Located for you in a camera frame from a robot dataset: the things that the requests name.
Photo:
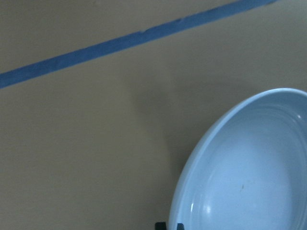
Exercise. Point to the blue plate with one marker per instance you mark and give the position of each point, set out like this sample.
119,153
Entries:
249,171

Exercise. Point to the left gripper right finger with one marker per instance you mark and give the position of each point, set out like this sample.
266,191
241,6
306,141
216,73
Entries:
180,226

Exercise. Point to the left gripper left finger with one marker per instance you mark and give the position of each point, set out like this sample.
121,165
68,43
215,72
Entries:
160,226

